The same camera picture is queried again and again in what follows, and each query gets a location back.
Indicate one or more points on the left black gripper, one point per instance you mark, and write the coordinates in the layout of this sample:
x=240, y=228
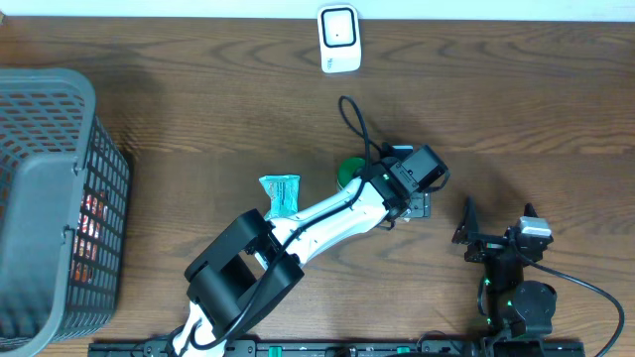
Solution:
x=428, y=211

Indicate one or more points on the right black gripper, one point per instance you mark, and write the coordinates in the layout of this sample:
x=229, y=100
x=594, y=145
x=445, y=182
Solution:
x=486, y=245

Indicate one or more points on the green lid jar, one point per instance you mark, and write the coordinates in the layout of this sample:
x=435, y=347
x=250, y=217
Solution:
x=351, y=169

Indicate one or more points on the teal white wipes packet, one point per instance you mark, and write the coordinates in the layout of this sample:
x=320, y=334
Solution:
x=283, y=191

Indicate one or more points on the orange red candy bar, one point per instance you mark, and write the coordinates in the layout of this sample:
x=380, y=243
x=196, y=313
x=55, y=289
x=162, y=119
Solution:
x=86, y=244

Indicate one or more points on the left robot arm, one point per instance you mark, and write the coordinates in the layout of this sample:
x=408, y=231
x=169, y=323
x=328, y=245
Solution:
x=255, y=262

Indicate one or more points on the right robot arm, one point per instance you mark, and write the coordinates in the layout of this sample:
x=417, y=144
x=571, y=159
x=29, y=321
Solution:
x=519, y=312

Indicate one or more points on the white barcode scanner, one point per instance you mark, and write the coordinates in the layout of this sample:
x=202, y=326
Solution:
x=339, y=38

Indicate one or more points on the grey plastic mesh basket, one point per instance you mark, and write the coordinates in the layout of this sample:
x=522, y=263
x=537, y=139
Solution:
x=53, y=148

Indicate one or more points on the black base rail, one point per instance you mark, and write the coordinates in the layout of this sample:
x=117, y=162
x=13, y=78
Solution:
x=427, y=347

